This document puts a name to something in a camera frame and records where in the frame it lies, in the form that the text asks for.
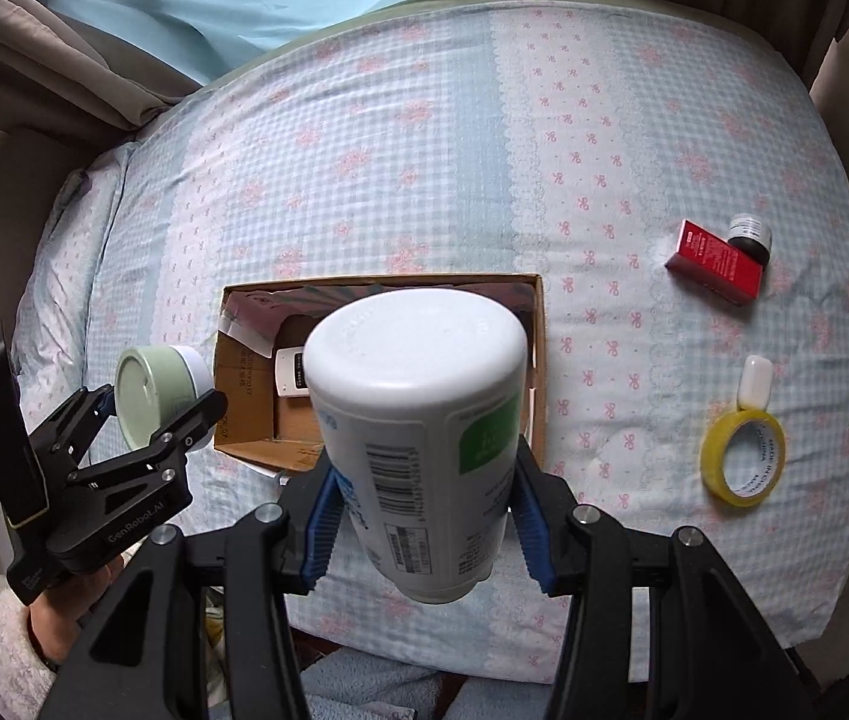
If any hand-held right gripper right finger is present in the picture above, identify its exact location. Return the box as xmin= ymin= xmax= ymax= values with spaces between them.
xmin=503 ymin=439 xmax=823 ymax=720

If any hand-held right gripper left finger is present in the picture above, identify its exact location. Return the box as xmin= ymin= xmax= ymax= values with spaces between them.
xmin=38 ymin=465 xmax=354 ymax=720

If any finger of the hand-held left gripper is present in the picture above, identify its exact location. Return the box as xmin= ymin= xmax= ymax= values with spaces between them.
xmin=66 ymin=390 xmax=230 ymax=494
xmin=26 ymin=382 xmax=119 ymax=467

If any green round jar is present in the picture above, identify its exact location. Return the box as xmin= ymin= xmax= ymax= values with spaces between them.
xmin=115 ymin=345 xmax=214 ymax=452

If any cardboard box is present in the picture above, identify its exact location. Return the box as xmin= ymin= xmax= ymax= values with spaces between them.
xmin=212 ymin=274 xmax=549 ymax=477

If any white plastic bottle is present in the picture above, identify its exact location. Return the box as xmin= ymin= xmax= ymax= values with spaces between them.
xmin=302 ymin=289 xmax=532 ymax=605

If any person's left hand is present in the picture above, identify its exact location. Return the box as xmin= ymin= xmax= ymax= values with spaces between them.
xmin=26 ymin=551 xmax=129 ymax=672

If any small white device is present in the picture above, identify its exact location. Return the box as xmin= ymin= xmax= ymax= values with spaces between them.
xmin=274 ymin=345 xmax=313 ymax=397

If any yellow tape roll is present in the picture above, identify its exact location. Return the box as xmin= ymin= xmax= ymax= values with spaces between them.
xmin=698 ymin=406 xmax=787 ymax=505

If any small white case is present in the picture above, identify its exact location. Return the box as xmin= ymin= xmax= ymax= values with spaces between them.
xmin=737 ymin=355 xmax=775 ymax=411

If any red carton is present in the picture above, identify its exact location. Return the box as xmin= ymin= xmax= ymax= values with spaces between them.
xmin=664 ymin=219 xmax=764 ymax=306

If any checked floral bed sheet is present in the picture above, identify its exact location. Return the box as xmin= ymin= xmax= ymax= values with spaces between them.
xmin=15 ymin=0 xmax=849 ymax=683

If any small black jar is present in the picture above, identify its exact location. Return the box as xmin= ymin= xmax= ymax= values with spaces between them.
xmin=726 ymin=214 xmax=772 ymax=267

